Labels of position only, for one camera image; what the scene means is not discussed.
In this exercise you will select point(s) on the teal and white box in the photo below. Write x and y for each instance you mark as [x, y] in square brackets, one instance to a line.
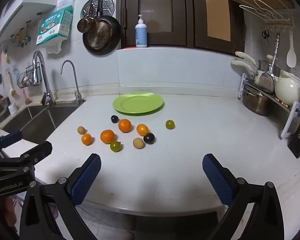
[55, 26]

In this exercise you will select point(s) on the yellow dish brush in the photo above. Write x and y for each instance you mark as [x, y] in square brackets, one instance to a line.
[12, 91]

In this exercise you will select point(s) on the white dish rack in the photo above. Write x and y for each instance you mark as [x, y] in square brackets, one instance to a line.
[291, 120]

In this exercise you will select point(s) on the small steel pot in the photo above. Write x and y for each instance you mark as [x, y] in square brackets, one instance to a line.
[263, 66]

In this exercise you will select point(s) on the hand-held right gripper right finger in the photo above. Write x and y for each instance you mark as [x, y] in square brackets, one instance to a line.
[218, 180]

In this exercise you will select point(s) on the black frying pan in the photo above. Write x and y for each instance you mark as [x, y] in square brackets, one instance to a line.
[115, 33]

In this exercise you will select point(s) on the stainless steel sink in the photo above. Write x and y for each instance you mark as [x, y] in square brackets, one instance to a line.
[40, 122]

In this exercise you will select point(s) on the large steel pot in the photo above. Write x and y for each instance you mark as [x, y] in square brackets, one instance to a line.
[256, 102]

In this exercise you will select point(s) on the white cup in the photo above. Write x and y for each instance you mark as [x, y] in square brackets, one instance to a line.
[13, 108]

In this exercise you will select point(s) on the copper saucepan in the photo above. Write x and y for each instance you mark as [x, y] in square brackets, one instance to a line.
[85, 25]

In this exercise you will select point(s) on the brass water valves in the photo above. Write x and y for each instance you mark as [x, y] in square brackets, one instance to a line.
[21, 37]

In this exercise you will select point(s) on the small orange mandarin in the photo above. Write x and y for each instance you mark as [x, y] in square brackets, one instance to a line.
[86, 139]
[142, 129]

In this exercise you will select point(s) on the white rice paddle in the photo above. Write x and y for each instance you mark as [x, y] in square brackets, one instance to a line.
[291, 57]

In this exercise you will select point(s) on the white plastic bags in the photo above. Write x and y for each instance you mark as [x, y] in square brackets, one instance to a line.
[53, 47]

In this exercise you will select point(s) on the brown round fruit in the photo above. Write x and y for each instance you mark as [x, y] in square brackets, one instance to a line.
[81, 130]
[138, 143]

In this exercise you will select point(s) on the cream kettle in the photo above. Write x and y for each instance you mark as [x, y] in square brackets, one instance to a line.
[287, 90]

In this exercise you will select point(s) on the dark purple plum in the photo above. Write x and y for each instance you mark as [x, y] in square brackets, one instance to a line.
[114, 119]
[149, 138]

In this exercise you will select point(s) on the green plate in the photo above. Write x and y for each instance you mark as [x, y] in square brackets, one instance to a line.
[137, 103]

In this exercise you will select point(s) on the yellow-green round fruit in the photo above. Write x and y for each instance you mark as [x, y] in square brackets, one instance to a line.
[170, 124]

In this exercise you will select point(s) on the green round fruit with stem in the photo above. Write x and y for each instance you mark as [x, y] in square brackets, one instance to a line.
[115, 147]

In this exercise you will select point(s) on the dark brown window frame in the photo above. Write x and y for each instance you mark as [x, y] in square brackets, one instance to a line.
[187, 12]

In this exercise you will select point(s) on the steel spatula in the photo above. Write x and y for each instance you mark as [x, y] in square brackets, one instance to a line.
[267, 80]

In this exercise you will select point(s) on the black scissors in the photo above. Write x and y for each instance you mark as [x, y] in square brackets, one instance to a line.
[265, 35]

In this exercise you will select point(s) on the large chrome faucet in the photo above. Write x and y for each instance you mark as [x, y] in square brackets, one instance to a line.
[36, 67]

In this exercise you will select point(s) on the large orange mandarin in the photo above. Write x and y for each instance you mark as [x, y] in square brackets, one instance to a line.
[107, 136]
[124, 126]

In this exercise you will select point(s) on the blue pump soap bottle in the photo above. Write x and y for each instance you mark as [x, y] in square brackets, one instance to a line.
[141, 35]

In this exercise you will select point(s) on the silver steamer plate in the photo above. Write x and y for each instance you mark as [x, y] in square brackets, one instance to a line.
[106, 5]

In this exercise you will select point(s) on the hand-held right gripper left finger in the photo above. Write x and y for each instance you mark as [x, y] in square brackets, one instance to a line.
[87, 180]

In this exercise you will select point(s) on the thin gooseneck faucet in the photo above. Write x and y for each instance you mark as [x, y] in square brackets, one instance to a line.
[75, 80]

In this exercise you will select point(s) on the brass strainer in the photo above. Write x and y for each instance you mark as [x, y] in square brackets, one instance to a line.
[98, 36]

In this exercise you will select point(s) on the person's left hand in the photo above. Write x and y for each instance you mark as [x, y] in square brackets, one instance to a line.
[9, 211]

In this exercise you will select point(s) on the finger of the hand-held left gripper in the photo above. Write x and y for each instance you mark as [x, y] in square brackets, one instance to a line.
[38, 150]
[12, 138]

